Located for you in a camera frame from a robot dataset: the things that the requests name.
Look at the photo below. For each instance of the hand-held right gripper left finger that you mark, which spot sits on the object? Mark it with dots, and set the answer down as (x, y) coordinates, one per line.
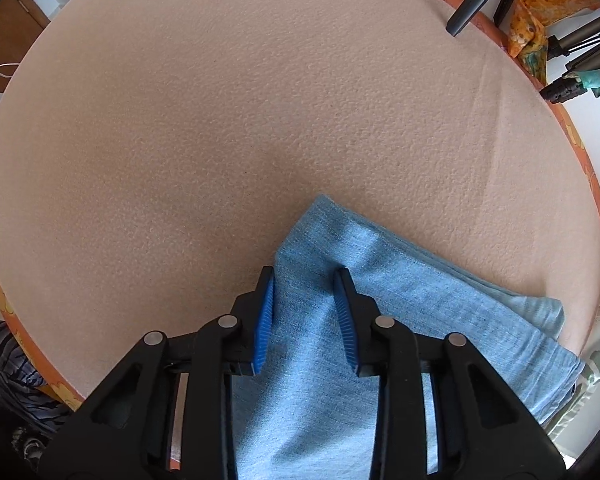
(262, 320)

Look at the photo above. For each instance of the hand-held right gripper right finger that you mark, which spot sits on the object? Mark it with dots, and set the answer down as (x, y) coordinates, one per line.
(345, 325)

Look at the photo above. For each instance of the blue denim pants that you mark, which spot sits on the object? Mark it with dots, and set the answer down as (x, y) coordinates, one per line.
(320, 360)

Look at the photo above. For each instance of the peach blanket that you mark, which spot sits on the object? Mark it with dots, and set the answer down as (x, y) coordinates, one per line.
(230, 110)

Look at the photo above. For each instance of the white radiator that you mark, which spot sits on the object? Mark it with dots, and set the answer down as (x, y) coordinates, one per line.
(597, 365)

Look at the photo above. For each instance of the person's striped grey garment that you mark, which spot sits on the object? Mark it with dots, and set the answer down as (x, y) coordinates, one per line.
(10, 375)

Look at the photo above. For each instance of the orange floral bed sheet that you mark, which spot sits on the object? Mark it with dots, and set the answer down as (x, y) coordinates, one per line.
(587, 175)

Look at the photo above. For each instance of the black folded tripod legs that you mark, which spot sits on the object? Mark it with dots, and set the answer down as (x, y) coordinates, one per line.
(580, 62)

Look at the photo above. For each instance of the orange patterned cloth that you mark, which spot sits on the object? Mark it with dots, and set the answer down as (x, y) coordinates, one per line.
(530, 25)

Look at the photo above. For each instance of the wooden cabinet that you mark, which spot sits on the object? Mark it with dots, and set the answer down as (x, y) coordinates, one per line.
(25, 15)

